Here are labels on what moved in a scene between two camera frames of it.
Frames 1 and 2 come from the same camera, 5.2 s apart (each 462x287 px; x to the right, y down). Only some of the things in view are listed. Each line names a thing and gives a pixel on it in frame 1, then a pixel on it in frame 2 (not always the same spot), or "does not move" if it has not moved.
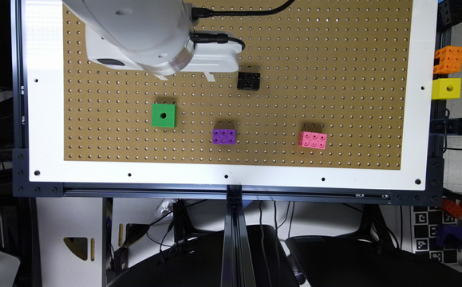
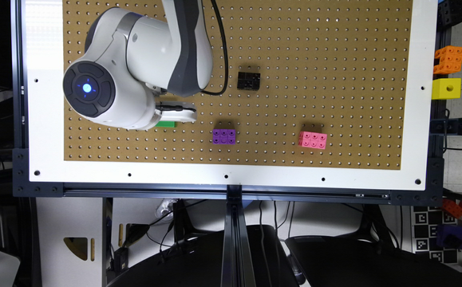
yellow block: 443,88 does not move
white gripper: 206,57 -> 181,115
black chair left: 199,263 does not move
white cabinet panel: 70,241 does not move
